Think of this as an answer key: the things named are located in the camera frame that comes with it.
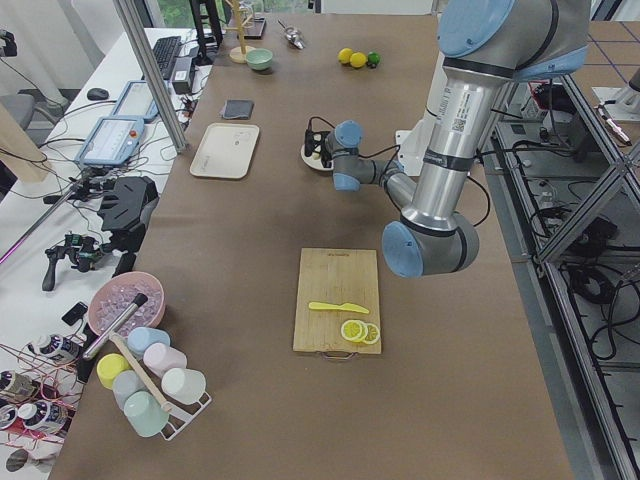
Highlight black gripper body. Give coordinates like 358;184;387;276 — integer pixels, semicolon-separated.
303;128;332;160

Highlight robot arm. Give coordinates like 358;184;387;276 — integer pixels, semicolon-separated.
304;1;590;278

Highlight cream rabbit tray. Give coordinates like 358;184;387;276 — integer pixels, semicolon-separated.
189;123;260;180

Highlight black tray with glasses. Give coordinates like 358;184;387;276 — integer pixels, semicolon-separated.
242;16;266;40

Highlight white round plate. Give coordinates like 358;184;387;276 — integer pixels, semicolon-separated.
300;145;333;172

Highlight grey folded cloth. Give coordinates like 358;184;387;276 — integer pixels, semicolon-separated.
220;99;254;120

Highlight yellow lemon near pepper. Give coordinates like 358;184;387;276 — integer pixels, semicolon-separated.
337;48;354;65

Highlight yellow lemon front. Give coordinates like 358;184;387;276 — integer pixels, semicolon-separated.
349;52;368;69

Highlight mint green bowl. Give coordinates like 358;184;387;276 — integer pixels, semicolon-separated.
245;48;274;72

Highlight metal scoop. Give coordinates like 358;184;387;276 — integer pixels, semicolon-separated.
278;20;306;50

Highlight wooden mug tree stand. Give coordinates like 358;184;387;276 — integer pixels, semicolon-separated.
225;0;255;64

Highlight bamboo cutting board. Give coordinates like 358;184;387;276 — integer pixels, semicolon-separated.
293;248;382;358

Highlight yellow plastic knife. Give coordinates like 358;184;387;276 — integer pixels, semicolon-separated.
308;301;370;314

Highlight lemon slice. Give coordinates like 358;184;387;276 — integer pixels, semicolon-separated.
362;323;381;345
340;319;368;343

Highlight black keyboard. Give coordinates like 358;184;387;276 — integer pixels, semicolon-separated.
152;36;182;80

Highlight right teach pendant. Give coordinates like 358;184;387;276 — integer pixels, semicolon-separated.
111;80;159;123

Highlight teach pendant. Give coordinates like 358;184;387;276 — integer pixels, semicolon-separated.
74;115;145;167
111;80;159;123

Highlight left teach pendant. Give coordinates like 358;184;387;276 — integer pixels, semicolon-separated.
74;115;145;167

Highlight black computer mouse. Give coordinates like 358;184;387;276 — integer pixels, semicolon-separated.
86;87;110;101

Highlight metal muddler stick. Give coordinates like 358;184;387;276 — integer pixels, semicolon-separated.
82;293;148;361

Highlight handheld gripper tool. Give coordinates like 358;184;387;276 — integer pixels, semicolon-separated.
41;233;106;292

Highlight pink bowl with ice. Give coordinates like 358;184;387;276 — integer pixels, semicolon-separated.
88;271;166;337

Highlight white cup rack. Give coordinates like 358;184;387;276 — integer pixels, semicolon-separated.
108;332;214;442

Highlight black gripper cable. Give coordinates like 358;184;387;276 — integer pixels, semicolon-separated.
305;115;494;229

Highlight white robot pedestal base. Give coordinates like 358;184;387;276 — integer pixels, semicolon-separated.
396;52;447;177

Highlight aluminium frame post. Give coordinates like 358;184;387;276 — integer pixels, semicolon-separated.
113;0;187;154

